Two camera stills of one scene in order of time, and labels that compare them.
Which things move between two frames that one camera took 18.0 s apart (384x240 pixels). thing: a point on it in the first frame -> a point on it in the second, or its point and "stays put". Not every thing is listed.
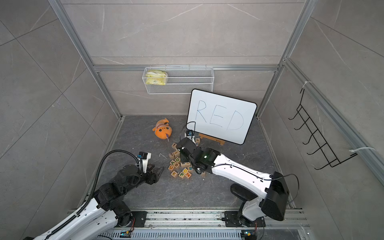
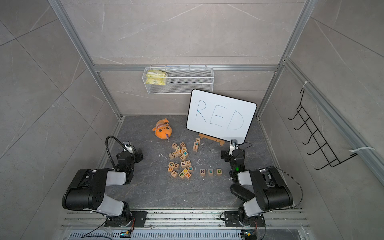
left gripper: x=155 y=178 -> x=137 y=158
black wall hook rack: x=317 y=138 stays put
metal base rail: x=206 y=225 stays put
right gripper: x=183 y=158 -> x=226 y=154
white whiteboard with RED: x=220 y=117 stays put
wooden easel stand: x=222 y=142 stays put
